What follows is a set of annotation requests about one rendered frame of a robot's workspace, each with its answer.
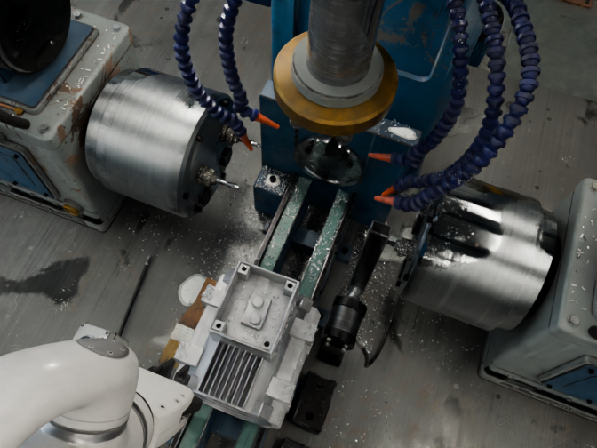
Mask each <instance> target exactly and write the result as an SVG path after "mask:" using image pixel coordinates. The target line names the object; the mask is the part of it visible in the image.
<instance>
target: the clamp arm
mask: <svg viewBox="0 0 597 448"><path fill-rule="evenodd" d="M391 231H392V227H391V226H388V225H387V224H384V223H381V222H378V221H375V220H373V221H372V222H371V225H370V229H369V232H368V235H367V236H366V239H365V242H364V244H363V247H362V251H361V253H360V256H359V259H358V261H357V263H356V266H355V269H354V273H353V275H352V277H351V280H350V283H349V285H348V287H347V289H348V291H351V289H352V288H351V287H354V288H353V290H352V291H354V292H356V290H357V289H359V290H358V294H360V296H361V295H363V293H364V291H365V289H366V287H367V284H368V282H369V281H370V278H371V276H372V273H373V271H374V269H375V267H376V266H377V264H378V260H379V258H380V256H381V254H382V252H383V250H384V248H385V246H386V243H387V241H388V238H389V237H390V234H391ZM356 288H357V289H356Z"/></svg>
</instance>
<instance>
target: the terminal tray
mask: <svg viewBox="0 0 597 448"><path fill-rule="evenodd" d="M255 279H257V280H256V281H257V282H256V281H254V282H252V281H253V280H255ZM251 282H252V283H251ZM243 284H244V285H243ZM242 285H243V286H245V287H243V286H242ZM253 285H254V286H253ZM251 286H252V287H255V288H252V287H251ZM242 290H243V291H244V294H245V296H244V295H243V291H242ZM262 293H263V295H262ZM271 293H272V295H271ZM266 294H267V295H268V296H267V297H266ZM242 295H243V296H242ZM246 295H248V296H247V297H246ZM273 296H274V297H275V299H274V297H273ZM277 297H281V298H280V299H277ZM237 298H238V299H237ZM241 299H242V300H241ZM244 299H245V300H244ZM280 300H282V301H280ZM298 300H299V281H297V280H294V279H292V278H289V277H287V276H283V275H280V274H277V273H275V272H273V271H270V270H267V269H264V268H261V267H258V266H255V265H253V264H250V263H248V262H246V261H243V260H240V261H239V263H238V265H237V267H236V269H235V272H234V274H233V276H232V278H231V281H230V283H229V285H228V287H227V290H226V292H225V294H224V296H223V299H222V301H221V302H220V304H219V308H218V310H217V312H216V314H215V316H214V318H213V320H212V322H211V325H210V328H209V330H208V331H209V333H210V336H211V337H212V339H213V341H216V342H219V340H220V342H221V343H224V342H226V344H227V345H229V344H230V345H231V346H232V347H234V346H236V347H237V348H239V349H240V348H241V349H242V350H243V351H245V350H247V351H248V353H253V355H254V356H256V355H258V356H259V358H262V357H264V360H266V361H268V362H269V363H270V364H271V363H272V361H274V360H275V359H276V353H278V352H279V346H281V345H282V339H283V338H284V333H285V332H286V331H287V327H288V324H289V323H290V320H291V317H292V315H293V310H294V309H295V307H296V301H298ZM231 301H232V302H233V304H232V302H231ZM284 301H285V303H286V304H284ZM237 302H238V303H237ZM248 302H249V303H248ZM271 303H272V308H271ZM233 305H234V306H233ZM278 306H279V307H278ZM286 306H287V308H286V309H285V310H283V309H284V308H285V307H286ZM237 307H238V308H237ZM235 310H236V311H235ZM243 310H245V311H243ZM227 312H229V313H230V314H228V313H227ZM278 312H279V313H280V314H281V316H280V315H279V313H278ZM274 315H275V316H274ZM271 317H272V318H273V319H275V320H273V319H272V318H271ZM233 318H234V319H235V321H234V319H233ZM227 319H229V320H230V321H232V323H231V322H228V320H227ZM226 320H227V322H226ZM265 321H267V322H266V323H265ZM274 323H275V324H274ZM262 325H263V328H262ZM275 325H276V326H277V325H278V326H277V327H276V326H275ZM270 326H271V328H270ZM272 327H274V328H275V327H276V329H273V328H272ZM226 328H227V329H226ZM265 328H266V329H265ZM233 329H235V332H234V330H233ZM260 329H261V330H260ZM251 330H253V331H252V332H248V331H251ZM265 330H267V331H265ZM276 330H278V331H277V333H276V334H274V333H275V332H276ZM256 331H257V333H256ZM225 332H226V333H225ZM251 333H252V335H253V336H254V335H255V338H256V339H255V338H254V337H253V336H252V335H251ZM255 333H256V334H255ZM258 335H260V336H259V337H258ZM266 336H267V338H265V337H266ZM272 336H273V338H272ZM243 337H245V338H243ZM262 337H264V338H262ZM246 339H249V340H246ZM257 345H258V346H257Z"/></svg>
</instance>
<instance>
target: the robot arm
mask: <svg viewBox="0 0 597 448"><path fill-rule="evenodd" d="M175 362H176V361H175V360H174V359H172V358H171V359H170V360H168V361H167V362H166V363H165V364H161V365H160V366H158V367H157V366H151V367H150V368H148V369H147V370H145V369H143V368H140V367H139V361H138V359H137V357H136V355H135V353H134V352H133V351H132V350H131V349H130V348H129V347H128V346H126V345H125V344H123V343H121V342H119V341H117V340H110V339H104V338H98V337H95V338H86V339H77V340H64V341H60V342H54V343H50V344H44V345H40V346H35V347H32V348H25V349H22V350H19V351H15V352H11V353H9V354H6V355H3V356H0V448H157V447H159V446H161V445H162V444H164V443H165V442H167V441H168V440H169V439H170V438H172V437H173V436H174V435H175V434H176V433H177V432H179V431H180V430H181V429H182V427H183V426H184V424H185V422H186V420H187V418H186V417H183V416H185V415H188V414H190V413H193V412H197V411H200V409H201V406H202V403H203V400H202V399H200V398H199V397H197V396H195V395H194V393H193V391H192V390H191V389H190V388H188V387H187V384H188V382H189V380H190V377H191V375H189V374H188V371H189V368H190V365H188V364H185V365H184V366H183V367H182V368H181V369H180V370H178V371H177V372H176V374H175V377H174V380H170V377H171V373H172V370H173V367H174V365H175Z"/></svg>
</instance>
